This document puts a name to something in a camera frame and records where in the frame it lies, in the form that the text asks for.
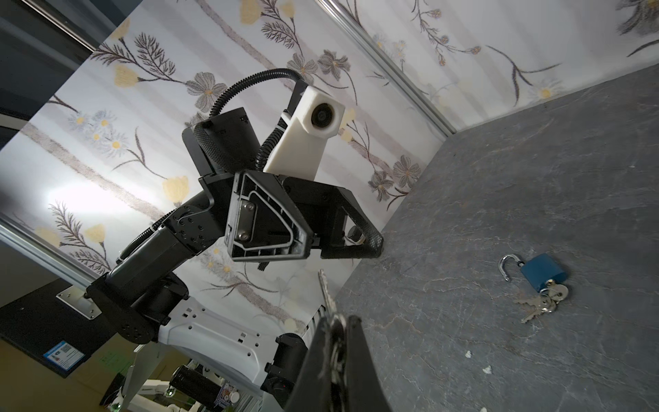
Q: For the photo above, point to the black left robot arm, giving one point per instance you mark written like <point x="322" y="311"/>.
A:
<point x="146" y="302"/>

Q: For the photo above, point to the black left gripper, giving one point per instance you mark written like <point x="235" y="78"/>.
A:
<point x="268" y="220"/>

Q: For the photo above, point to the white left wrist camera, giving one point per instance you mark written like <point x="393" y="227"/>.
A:
<point x="316" y="119"/>

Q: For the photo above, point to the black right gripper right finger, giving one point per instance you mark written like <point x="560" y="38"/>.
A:
<point x="362" y="386"/>

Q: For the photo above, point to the silver key bunch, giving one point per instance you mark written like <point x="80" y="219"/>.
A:
<point x="545" y="302"/>

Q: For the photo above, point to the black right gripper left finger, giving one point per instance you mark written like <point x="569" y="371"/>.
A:
<point x="312" y="390"/>

